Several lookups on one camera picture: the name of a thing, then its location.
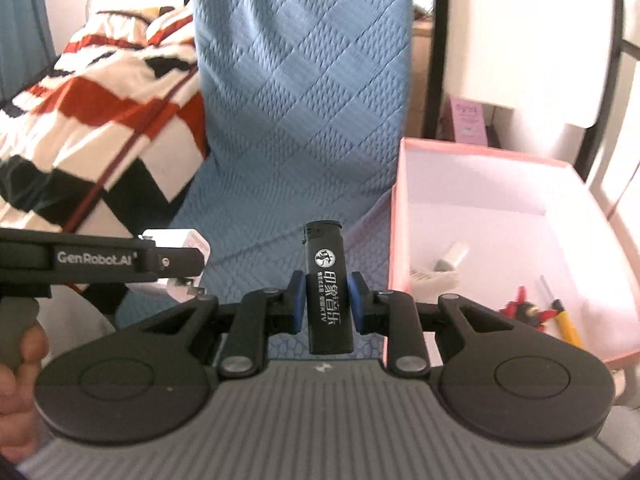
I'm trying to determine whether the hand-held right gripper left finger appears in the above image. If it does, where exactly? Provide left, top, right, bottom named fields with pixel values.
left=135, top=270, right=306, bottom=379

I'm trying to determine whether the blue curtain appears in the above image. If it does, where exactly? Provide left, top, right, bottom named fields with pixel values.
left=0, top=0, right=56, bottom=106

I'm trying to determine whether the small pink carton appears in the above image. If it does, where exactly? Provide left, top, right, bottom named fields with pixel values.
left=448, top=95, right=488, bottom=146

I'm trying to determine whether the person's left hand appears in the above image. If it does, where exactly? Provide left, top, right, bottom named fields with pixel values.
left=0, top=317, right=51, bottom=465

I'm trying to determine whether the black lighter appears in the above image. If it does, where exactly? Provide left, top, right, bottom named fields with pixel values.
left=302, top=220, right=352, bottom=354

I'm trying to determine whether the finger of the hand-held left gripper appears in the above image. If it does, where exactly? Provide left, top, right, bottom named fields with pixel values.
left=150, top=245, right=206, bottom=282

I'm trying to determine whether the yellow handled screwdriver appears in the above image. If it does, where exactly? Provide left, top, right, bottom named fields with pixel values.
left=539, top=275, right=585, bottom=350

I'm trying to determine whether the small white charger cube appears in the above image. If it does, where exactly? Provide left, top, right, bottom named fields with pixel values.
left=125, top=229, right=211, bottom=303

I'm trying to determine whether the large white charger plug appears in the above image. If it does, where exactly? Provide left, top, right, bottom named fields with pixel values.
left=436, top=241, right=471, bottom=272

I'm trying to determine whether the white fluffy brush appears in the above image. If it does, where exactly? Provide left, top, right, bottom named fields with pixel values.
left=409, top=266, right=460, bottom=297

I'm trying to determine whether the pink cardboard box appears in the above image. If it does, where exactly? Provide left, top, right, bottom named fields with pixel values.
left=385, top=136, right=640, bottom=368

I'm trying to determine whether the blue quilted bed sheet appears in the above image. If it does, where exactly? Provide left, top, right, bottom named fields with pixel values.
left=115, top=0, right=416, bottom=361

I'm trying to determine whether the red white black checked blanket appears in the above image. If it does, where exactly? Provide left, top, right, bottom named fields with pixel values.
left=0, top=5, right=211, bottom=296

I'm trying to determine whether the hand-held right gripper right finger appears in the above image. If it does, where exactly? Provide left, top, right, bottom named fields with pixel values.
left=348, top=271, right=532, bottom=379

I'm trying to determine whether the red toy figure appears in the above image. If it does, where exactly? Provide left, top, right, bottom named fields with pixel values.
left=500, top=286, right=557, bottom=331

